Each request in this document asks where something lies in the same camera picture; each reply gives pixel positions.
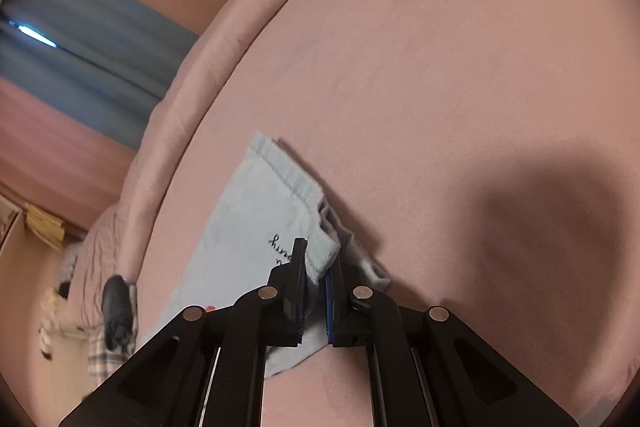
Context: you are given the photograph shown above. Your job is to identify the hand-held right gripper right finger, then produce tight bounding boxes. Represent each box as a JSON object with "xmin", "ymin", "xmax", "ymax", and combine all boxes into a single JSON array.
[{"xmin": 324, "ymin": 257, "xmax": 578, "ymax": 427}]

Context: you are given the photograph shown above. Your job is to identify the black and white plush toy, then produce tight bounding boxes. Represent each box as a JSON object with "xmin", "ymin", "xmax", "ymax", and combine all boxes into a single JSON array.
[{"xmin": 39, "ymin": 242, "xmax": 83, "ymax": 360}]

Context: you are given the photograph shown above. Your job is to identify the blue curtain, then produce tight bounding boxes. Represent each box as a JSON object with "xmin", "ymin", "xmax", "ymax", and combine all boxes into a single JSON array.
[{"xmin": 0, "ymin": 0, "xmax": 201, "ymax": 152}]

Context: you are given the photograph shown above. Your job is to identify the pink bed sheet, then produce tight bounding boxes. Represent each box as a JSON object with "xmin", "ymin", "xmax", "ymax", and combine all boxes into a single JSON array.
[{"xmin": 135, "ymin": 0, "xmax": 640, "ymax": 427}]

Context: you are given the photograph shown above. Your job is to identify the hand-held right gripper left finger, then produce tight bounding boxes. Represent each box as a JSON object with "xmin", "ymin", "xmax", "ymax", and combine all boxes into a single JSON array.
[{"xmin": 57, "ymin": 238, "xmax": 308, "ymax": 427}]

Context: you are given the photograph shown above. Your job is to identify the pink duvet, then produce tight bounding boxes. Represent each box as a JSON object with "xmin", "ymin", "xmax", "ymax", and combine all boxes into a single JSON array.
[{"xmin": 70, "ymin": 0, "xmax": 358, "ymax": 343}]

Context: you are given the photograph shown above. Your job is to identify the light brown object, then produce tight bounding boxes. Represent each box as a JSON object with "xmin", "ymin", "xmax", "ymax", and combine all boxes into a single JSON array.
[{"xmin": 24, "ymin": 203, "xmax": 67, "ymax": 249}]

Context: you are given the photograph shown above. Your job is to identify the dark grey folded garment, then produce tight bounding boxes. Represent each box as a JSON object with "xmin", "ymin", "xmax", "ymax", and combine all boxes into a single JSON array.
[{"xmin": 102, "ymin": 275, "xmax": 138, "ymax": 350}]

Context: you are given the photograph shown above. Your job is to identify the light blue denim pants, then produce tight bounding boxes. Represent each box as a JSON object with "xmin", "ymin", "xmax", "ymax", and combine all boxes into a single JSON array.
[{"xmin": 136, "ymin": 132, "xmax": 393, "ymax": 380}]

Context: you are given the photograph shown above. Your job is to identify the wrinkled pink pillow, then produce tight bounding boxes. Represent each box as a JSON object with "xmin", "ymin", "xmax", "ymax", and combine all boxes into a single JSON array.
[{"xmin": 72, "ymin": 207, "xmax": 132, "ymax": 330}]

